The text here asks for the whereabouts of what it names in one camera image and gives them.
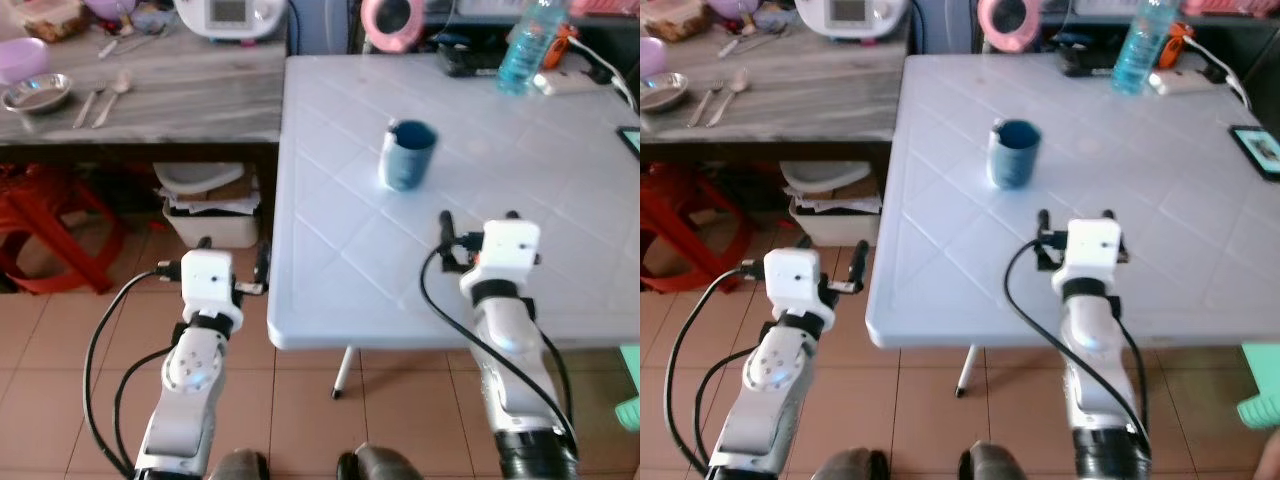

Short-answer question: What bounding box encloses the white plastic storage box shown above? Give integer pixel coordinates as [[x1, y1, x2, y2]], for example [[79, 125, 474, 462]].
[[159, 193, 264, 250], [789, 193, 883, 249]]

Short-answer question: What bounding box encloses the white plastic folding table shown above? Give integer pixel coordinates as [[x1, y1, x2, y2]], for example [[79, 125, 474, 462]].
[[864, 53, 1280, 350], [266, 54, 641, 352]]

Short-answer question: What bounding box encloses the blue ceramic mug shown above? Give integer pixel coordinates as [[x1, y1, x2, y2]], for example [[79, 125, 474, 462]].
[[379, 119, 440, 193], [987, 117, 1042, 191]]

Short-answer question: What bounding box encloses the red plastic stool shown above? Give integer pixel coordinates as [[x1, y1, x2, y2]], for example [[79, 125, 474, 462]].
[[0, 163, 128, 295], [640, 163, 758, 294]]

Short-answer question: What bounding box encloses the grey wooden table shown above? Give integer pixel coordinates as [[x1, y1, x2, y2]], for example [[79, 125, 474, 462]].
[[0, 20, 288, 147], [640, 20, 909, 143]]

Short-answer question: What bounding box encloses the steel spoon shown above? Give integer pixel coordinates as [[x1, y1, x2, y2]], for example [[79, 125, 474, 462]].
[[92, 69, 135, 130], [707, 67, 754, 129]]

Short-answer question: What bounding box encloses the clear blue water bottle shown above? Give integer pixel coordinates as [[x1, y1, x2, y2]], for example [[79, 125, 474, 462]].
[[496, 0, 570, 98], [1111, 0, 1182, 98]]

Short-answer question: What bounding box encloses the steel fork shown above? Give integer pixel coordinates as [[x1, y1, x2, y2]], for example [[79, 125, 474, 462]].
[[687, 79, 726, 129], [71, 84, 107, 130]]

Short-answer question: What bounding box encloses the orange and black tool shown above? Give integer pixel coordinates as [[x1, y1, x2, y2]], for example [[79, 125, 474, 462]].
[[543, 23, 583, 72], [1158, 21, 1198, 70]]

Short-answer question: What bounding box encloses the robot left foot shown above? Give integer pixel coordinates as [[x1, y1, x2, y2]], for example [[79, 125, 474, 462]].
[[208, 449, 270, 480], [818, 449, 888, 480]]

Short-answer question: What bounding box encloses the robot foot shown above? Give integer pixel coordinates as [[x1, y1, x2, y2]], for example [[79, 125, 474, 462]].
[[818, 449, 888, 480], [958, 441, 1043, 480], [208, 449, 270, 480], [337, 443, 424, 480]]

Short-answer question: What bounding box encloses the steel bowl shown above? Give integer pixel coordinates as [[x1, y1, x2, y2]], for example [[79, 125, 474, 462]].
[[640, 71, 690, 112], [1, 72, 74, 114]]

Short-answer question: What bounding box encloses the steel cutlery piece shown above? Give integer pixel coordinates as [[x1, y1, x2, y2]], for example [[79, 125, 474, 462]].
[[716, 28, 793, 58], [98, 28, 168, 59]]

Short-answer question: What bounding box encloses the green plastic stool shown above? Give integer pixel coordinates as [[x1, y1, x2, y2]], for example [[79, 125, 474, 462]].
[[1237, 342, 1280, 430], [614, 344, 641, 432]]

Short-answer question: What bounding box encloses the purple plastic bowl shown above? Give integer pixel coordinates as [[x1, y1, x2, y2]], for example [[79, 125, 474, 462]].
[[640, 37, 670, 81], [0, 37, 52, 87]]

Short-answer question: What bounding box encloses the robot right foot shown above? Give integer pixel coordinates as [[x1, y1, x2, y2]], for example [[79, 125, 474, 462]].
[[958, 441, 1043, 480], [337, 443, 424, 480]]

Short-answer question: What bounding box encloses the white kitchen appliance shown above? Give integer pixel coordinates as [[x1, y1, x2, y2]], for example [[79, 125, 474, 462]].
[[174, 0, 291, 44], [799, 0, 913, 42]]

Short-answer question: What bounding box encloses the clear food container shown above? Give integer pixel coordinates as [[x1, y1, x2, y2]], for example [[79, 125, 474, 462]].
[[18, 0, 88, 42], [640, 0, 713, 42]]

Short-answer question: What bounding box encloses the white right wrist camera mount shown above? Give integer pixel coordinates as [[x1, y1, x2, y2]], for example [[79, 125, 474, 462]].
[[1053, 218, 1125, 298], [460, 220, 542, 301]]

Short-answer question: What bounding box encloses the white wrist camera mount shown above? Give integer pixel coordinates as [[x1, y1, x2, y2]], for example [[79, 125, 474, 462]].
[[764, 247, 834, 332], [460, 220, 542, 301], [1053, 218, 1125, 298], [180, 249, 245, 332]]

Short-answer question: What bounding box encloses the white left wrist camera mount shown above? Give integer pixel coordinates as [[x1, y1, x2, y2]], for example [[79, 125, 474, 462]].
[[764, 247, 834, 332], [180, 249, 245, 332]]

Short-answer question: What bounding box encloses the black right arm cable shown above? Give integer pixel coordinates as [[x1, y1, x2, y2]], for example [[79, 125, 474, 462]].
[[1002, 238, 1153, 456], [419, 243, 582, 456]]

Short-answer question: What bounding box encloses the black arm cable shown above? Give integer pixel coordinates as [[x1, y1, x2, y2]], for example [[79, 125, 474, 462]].
[[84, 268, 187, 479], [664, 264, 772, 475], [419, 243, 582, 456], [1002, 238, 1153, 456]]

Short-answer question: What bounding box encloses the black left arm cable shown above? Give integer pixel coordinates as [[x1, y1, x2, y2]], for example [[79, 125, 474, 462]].
[[664, 264, 772, 475], [84, 268, 187, 479]]

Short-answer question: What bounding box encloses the white power cable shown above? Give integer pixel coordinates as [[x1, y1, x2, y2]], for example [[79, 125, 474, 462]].
[[568, 34, 641, 113], [1188, 38, 1253, 108]]

